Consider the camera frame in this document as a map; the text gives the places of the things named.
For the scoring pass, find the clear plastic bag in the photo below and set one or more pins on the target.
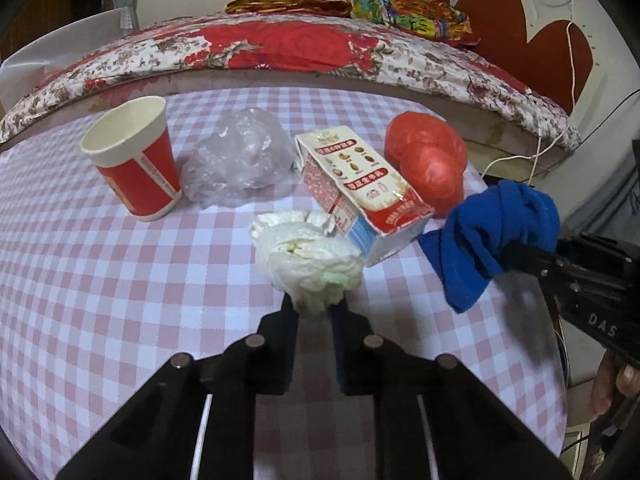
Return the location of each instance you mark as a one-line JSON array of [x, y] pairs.
[[235, 160]]

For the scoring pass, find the colourful pillow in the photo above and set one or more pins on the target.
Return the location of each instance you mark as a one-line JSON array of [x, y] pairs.
[[410, 10]]

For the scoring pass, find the red heart-shaped headboard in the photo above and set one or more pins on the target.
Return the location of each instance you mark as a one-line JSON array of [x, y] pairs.
[[500, 15]]

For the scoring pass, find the red plastic bag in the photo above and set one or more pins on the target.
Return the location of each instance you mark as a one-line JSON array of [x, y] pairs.
[[425, 160]]

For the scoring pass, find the folded yellow red blanket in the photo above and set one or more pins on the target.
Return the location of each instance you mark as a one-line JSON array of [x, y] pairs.
[[285, 4]]

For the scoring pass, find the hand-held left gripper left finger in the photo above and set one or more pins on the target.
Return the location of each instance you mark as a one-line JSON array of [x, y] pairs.
[[280, 340]]

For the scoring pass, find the blue cloth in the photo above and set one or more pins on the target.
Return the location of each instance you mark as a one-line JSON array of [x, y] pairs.
[[475, 245]]

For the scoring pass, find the white plastic sheet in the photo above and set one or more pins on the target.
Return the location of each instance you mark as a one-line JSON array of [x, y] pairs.
[[50, 45]]

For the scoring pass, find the person's right hand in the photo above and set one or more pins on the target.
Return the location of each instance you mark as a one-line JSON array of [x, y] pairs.
[[607, 385]]

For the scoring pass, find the white tissue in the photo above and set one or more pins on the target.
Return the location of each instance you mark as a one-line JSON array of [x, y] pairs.
[[305, 260]]

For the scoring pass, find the red and white carton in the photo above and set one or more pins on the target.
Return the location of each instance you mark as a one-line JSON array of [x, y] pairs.
[[350, 185]]

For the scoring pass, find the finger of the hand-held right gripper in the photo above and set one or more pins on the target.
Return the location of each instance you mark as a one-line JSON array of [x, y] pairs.
[[530, 259]]

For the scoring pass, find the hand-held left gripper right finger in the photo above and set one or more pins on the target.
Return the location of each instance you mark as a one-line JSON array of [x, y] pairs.
[[350, 345]]

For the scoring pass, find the red paper cup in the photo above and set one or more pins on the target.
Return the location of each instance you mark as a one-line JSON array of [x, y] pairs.
[[145, 175]]

